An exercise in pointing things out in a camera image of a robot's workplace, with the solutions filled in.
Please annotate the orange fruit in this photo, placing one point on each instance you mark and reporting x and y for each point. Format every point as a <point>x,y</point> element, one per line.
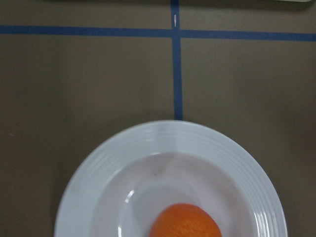
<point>184,220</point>

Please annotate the white round plate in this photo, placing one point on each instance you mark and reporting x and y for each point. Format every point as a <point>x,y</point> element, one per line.
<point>126,182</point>

